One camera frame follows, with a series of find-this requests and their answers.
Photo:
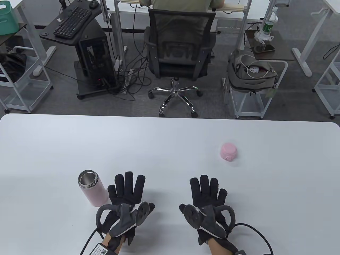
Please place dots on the person's left hand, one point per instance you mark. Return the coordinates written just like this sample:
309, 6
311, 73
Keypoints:
127, 188

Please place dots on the person's right hand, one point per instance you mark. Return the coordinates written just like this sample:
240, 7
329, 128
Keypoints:
204, 191

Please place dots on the pink thermos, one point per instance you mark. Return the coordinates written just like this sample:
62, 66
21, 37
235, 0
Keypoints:
93, 191

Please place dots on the pink thermos cap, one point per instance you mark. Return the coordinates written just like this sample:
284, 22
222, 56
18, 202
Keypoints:
228, 151

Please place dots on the person's right forearm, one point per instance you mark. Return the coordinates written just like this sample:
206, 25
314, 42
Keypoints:
216, 248

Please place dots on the person's left forearm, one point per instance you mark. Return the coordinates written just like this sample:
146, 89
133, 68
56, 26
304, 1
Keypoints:
107, 241

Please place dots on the grey handheld controller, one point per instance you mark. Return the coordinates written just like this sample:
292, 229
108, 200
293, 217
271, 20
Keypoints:
142, 212
191, 215

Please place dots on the black wrist sensor box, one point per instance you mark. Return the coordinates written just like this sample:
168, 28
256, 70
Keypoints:
242, 253
99, 250

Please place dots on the white power strip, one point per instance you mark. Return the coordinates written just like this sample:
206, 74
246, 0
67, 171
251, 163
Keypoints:
128, 77

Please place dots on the grey backpack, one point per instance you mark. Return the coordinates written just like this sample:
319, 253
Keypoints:
247, 82

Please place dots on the white charger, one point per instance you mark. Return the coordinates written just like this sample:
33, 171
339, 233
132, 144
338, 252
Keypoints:
253, 70

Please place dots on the black mesh office chair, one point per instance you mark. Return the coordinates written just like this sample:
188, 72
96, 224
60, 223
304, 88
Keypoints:
180, 61

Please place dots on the black computer tower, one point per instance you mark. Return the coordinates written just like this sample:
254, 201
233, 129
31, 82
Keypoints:
95, 58

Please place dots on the black smartphone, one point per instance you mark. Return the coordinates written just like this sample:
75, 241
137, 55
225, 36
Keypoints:
265, 48

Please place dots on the dark brown side table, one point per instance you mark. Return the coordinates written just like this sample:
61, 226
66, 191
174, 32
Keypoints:
21, 28
281, 50

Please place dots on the black rolling computer cart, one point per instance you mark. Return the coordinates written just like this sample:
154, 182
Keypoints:
61, 41

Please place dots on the white desk with T-leg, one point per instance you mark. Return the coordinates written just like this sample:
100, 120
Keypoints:
309, 45
39, 50

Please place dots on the crumpled white plastic bag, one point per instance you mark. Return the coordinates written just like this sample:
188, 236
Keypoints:
261, 37

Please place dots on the black bag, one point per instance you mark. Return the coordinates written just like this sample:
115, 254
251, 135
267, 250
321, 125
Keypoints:
13, 66

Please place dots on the black keyboard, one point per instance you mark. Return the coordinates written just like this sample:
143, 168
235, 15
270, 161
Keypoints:
71, 22

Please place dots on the clear bottle with green label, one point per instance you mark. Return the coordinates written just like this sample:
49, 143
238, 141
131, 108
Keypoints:
268, 26

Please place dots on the long white desk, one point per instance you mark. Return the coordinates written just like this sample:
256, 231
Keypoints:
239, 15

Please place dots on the black computer mouse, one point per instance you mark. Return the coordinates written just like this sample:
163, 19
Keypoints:
93, 4

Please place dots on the green plastic basket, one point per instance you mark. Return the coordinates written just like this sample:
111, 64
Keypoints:
8, 21

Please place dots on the beige wooden rail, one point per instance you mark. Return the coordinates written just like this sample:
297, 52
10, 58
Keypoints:
233, 8

